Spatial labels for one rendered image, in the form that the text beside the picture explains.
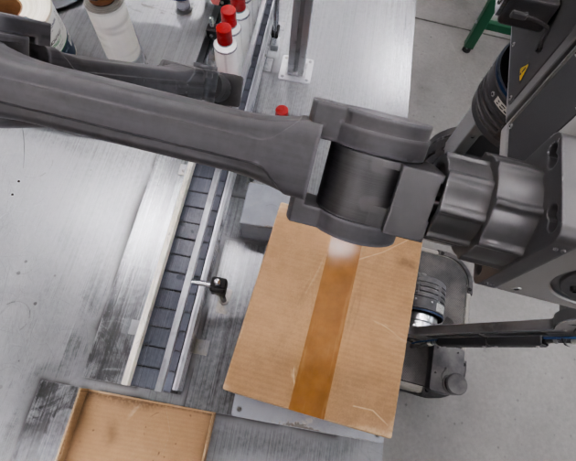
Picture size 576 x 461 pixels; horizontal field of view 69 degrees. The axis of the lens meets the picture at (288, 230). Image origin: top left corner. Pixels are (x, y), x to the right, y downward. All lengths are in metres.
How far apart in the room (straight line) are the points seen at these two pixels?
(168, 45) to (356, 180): 0.98
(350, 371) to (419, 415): 1.22
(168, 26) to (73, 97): 0.93
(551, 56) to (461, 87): 2.09
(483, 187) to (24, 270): 0.95
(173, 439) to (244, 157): 0.68
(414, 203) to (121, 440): 0.76
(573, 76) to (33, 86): 0.43
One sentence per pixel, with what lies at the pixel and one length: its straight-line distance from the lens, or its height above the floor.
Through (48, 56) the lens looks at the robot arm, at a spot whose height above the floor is 1.39.
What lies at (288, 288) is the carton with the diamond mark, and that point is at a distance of 0.64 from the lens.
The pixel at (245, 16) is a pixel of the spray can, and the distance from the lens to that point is 1.07.
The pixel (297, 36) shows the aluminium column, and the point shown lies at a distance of 1.16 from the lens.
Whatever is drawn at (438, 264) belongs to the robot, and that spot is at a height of 0.24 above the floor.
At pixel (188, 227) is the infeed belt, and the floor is 0.88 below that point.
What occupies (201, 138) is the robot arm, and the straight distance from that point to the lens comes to 0.35.
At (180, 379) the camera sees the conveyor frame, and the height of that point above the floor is 0.88.
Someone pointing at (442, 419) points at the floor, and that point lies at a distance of 1.88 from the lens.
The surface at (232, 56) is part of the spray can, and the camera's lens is 1.01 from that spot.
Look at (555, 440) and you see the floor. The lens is 2.08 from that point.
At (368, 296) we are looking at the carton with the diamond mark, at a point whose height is 1.12.
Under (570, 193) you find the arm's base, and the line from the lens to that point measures 0.33.
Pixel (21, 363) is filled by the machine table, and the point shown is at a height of 0.83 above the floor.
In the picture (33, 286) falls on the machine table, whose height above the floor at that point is 0.83.
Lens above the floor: 1.74
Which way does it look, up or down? 68 degrees down
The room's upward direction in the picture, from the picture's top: 9 degrees clockwise
